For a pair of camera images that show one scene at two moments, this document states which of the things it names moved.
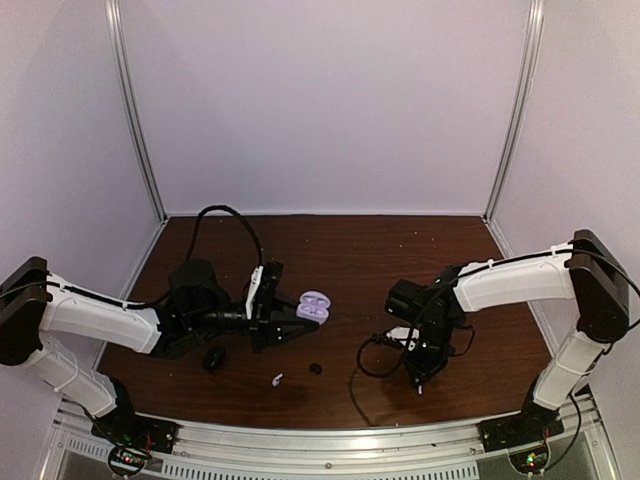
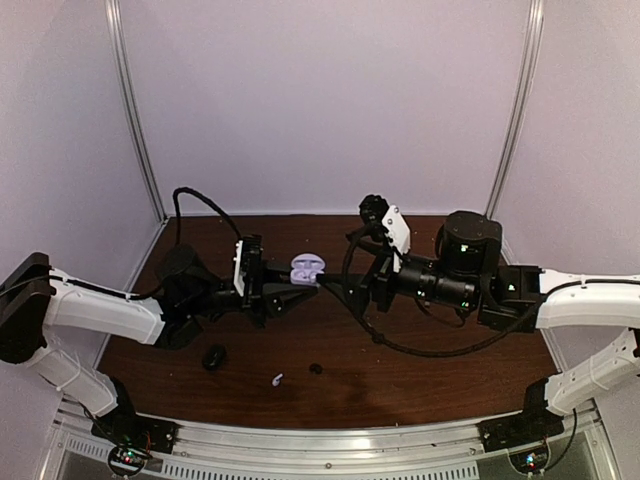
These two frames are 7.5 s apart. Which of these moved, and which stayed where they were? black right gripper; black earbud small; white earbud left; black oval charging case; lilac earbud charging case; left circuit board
Moved: black right gripper; lilac earbud charging case
Stayed: black oval charging case; black earbud small; white earbud left; left circuit board
